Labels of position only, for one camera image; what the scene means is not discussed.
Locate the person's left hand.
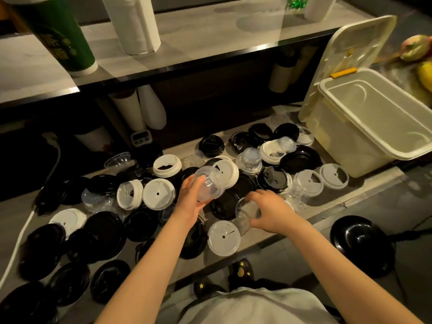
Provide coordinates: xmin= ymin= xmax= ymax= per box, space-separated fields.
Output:
xmin=172 ymin=174 xmax=216 ymax=230

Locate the black star slipper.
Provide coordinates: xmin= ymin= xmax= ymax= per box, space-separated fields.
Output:
xmin=229 ymin=258 xmax=256 ymax=291
xmin=193 ymin=276 xmax=227 ymax=299

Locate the person's white shirt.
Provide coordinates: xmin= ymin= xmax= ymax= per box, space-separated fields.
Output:
xmin=179 ymin=287 xmax=338 ymax=324

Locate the small digital timer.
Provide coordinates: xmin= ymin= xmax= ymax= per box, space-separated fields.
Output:
xmin=130 ymin=130 xmax=153 ymax=148

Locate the grey wooden table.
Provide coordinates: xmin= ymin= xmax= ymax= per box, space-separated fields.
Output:
xmin=0 ymin=104 xmax=405 ymax=324

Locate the person's left forearm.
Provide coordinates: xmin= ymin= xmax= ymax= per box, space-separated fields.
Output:
xmin=96 ymin=216 xmax=200 ymax=324

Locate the white plastic storage bin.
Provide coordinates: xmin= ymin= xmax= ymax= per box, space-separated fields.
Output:
xmin=298 ymin=15 xmax=432 ymax=179

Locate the grey bar counter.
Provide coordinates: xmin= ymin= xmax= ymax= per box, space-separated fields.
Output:
xmin=0 ymin=0 xmax=375 ymax=105

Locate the black round base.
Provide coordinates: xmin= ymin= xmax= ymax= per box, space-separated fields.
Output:
xmin=330 ymin=215 xmax=396 ymax=279

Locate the tall white paper cup stack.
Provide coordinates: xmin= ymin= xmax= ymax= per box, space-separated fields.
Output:
xmin=303 ymin=0 xmax=339 ymax=23

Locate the pile of cup lids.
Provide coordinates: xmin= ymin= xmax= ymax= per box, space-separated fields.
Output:
xmin=0 ymin=112 xmax=350 ymax=324

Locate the person's right forearm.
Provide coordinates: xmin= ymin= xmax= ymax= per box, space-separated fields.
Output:
xmin=287 ymin=219 xmax=424 ymax=324

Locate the white paper towel roll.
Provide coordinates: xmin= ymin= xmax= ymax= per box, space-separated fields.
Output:
xmin=100 ymin=0 xmax=162 ymax=55

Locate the white power cable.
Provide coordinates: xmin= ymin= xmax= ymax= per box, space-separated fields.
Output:
xmin=0 ymin=202 xmax=38 ymax=291

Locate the person's right hand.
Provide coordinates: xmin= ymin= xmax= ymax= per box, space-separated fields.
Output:
xmin=244 ymin=189 xmax=303 ymax=235

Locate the yellow fruit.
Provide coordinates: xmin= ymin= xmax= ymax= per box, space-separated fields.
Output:
xmin=417 ymin=61 xmax=432 ymax=93

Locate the green paper cup stack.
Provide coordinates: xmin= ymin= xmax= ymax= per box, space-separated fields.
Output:
xmin=0 ymin=0 xmax=99 ymax=77

